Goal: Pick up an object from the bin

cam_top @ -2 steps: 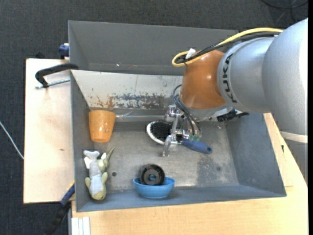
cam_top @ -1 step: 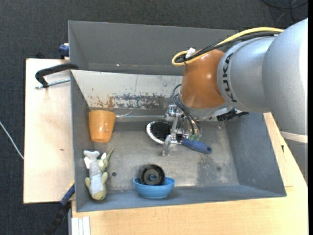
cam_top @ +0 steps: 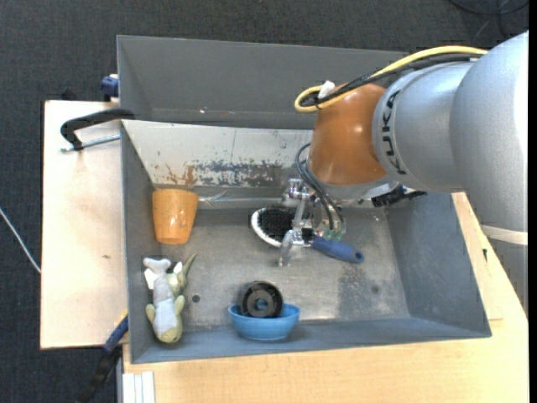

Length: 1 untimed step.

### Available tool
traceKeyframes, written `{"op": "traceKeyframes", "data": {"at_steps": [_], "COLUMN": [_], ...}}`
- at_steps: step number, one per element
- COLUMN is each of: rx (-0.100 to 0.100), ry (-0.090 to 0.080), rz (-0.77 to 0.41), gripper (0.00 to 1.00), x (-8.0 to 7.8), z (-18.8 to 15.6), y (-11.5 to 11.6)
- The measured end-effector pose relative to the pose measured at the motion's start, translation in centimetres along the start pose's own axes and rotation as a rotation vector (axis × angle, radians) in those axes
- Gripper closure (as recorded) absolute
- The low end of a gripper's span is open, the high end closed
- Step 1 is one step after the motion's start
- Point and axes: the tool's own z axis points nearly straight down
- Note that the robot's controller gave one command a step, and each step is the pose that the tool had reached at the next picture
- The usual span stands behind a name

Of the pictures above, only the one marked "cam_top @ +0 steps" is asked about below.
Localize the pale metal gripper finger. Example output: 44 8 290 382
278 230 300 267
289 237 314 264

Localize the black round spool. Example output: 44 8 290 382
238 280 285 319

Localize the blue bowl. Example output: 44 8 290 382
227 302 301 343

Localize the orange plastic cup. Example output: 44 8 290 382
151 188 200 245

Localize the white and yellow-green toy animal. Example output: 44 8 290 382
142 253 198 344

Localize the grey metal bin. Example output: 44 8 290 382
116 34 493 364

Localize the pale wood board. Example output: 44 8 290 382
39 100 131 350

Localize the blue-handled black bristle brush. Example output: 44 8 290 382
250 207 365 264

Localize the black cylinder on white bracket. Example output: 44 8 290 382
368 183 427 208

